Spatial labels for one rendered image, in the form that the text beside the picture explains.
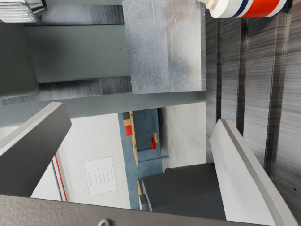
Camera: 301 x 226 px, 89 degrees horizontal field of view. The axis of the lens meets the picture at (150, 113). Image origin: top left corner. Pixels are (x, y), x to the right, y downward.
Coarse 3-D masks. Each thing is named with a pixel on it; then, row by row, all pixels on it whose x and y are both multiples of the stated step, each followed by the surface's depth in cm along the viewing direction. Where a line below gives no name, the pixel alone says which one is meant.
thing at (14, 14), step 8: (0, 0) 16; (8, 0) 16; (16, 0) 17; (24, 0) 17; (0, 8) 17; (8, 8) 17; (16, 8) 17; (24, 8) 17; (0, 16) 17; (8, 16) 18; (16, 16) 18; (24, 16) 18; (32, 16) 18; (40, 16) 20
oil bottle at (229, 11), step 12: (204, 0) 18; (216, 0) 18; (228, 0) 17; (240, 0) 17; (252, 0) 18; (264, 0) 18; (276, 0) 18; (216, 12) 19; (228, 12) 18; (240, 12) 19; (252, 12) 19; (264, 12) 19; (276, 12) 20
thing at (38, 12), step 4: (28, 0) 17; (32, 0) 18; (36, 0) 18; (40, 0) 18; (44, 0) 19; (32, 4) 18; (36, 4) 18; (40, 4) 18; (44, 4) 19; (32, 8) 18; (36, 8) 18; (40, 8) 18; (44, 8) 19; (36, 12) 19; (40, 12) 19; (44, 12) 19
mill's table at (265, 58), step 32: (288, 0) 20; (224, 32) 30; (256, 32) 23; (288, 32) 20; (224, 64) 31; (256, 64) 24; (288, 64) 20; (224, 96) 32; (256, 96) 25; (288, 96) 20; (256, 128) 25; (288, 128) 20; (288, 160) 21; (288, 192) 22
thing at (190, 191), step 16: (160, 176) 37; (176, 176) 36; (192, 176) 35; (208, 176) 34; (144, 192) 34; (160, 192) 30; (176, 192) 29; (192, 192) 29; (208, 192) 28; (144, 208) 29; (160, 208) 26; (176, 208) 27; (192, 208) 27; (208, 208) 28
